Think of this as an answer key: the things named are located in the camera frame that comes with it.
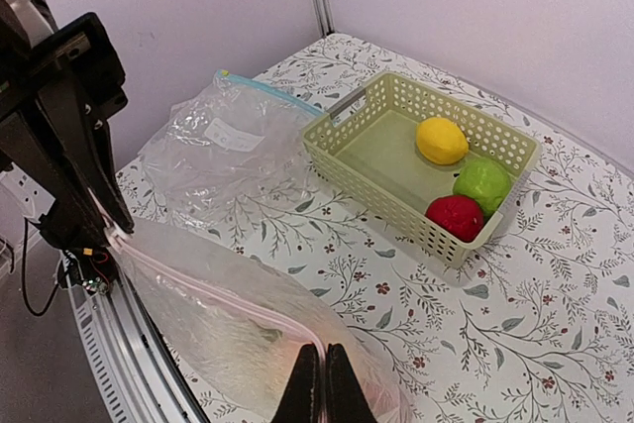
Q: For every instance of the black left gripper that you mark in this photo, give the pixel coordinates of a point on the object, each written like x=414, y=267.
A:
x=55, y=101

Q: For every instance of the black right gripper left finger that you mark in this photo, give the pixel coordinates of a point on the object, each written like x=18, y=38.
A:
x=302, y=397

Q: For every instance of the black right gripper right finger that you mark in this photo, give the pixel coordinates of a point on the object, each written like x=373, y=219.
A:
x=344, y=398

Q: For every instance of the pink zip top bag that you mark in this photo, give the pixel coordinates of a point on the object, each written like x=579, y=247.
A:
x=239, y=323

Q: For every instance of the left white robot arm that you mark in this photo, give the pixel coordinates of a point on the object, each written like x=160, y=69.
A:
x=34, y=23

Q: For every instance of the clear plastic bag with label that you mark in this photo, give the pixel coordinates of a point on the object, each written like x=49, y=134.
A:
x=236, y=139

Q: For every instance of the floral table mat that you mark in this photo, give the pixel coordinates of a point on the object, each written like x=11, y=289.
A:
x=536, y=326

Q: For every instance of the dark red toy fruit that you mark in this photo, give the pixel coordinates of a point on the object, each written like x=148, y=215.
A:
x=457, y=214

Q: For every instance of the beige plastic basket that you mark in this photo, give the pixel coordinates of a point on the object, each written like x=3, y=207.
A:
x=365, y=145

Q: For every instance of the green toy pepper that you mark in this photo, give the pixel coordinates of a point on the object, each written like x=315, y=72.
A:
x=486, y=182

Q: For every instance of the yellow toy lemon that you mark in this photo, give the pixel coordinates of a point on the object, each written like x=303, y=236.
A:
x=441, y=141

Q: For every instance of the aluminium front rail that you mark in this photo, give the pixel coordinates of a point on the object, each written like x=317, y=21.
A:
x=135, y=374

